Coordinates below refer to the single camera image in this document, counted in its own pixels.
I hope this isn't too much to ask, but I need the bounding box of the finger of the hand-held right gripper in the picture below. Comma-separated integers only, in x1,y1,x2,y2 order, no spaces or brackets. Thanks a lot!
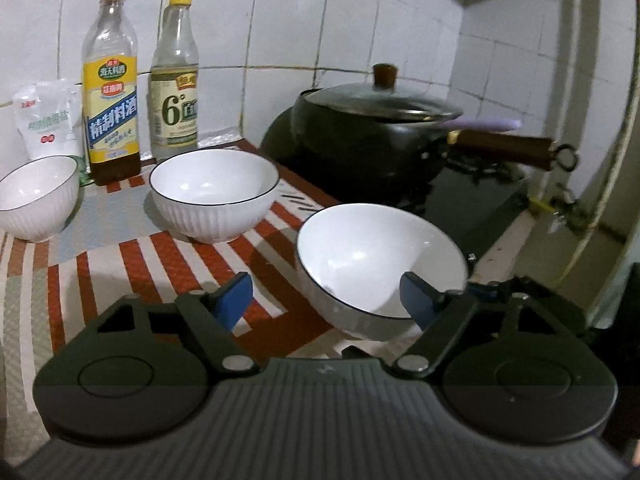
467,280,521,307

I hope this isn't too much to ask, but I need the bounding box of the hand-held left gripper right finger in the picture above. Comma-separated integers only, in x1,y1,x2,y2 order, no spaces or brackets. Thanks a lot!
391,271,541,378

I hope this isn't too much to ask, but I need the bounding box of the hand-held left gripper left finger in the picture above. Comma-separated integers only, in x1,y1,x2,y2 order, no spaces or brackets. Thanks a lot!
95,271,261,373

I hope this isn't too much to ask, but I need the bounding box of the white ribbed bowl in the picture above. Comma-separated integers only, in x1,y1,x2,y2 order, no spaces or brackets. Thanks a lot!
0,155,81,241
295,203,469,343
149,148,280,244

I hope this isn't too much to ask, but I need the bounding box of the striped tablecloth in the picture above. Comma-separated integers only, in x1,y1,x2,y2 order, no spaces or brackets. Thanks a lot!
0,137,418,376

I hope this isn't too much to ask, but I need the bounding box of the black gas stove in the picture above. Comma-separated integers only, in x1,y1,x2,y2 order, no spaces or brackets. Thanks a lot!
257,110,532,263

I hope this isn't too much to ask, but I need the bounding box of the clear vinegar bottle yellow cap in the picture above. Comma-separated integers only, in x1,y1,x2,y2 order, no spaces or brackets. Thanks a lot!
149,0,200,161

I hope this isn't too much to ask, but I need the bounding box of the glass wok lid wooden knob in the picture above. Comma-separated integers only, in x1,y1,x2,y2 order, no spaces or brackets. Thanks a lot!
299,63,463,123

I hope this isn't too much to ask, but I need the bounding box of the cooking wine bottle yellow label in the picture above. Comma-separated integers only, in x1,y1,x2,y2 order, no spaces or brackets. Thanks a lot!
81,0,142,186

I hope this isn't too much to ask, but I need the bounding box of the white salt bag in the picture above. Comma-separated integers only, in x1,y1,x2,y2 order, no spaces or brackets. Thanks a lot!
12,79,85,161

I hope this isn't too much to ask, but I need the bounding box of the black wok wooden handle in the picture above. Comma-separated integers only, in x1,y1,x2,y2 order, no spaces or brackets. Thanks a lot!
260,87,580,206

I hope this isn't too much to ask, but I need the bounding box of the yellowish gas hose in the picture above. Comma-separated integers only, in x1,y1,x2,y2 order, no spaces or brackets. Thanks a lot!
555,0,640,282

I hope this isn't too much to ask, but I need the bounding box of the pale purple spatula handle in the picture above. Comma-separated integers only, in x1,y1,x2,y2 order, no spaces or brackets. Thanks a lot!
442,117,523,132

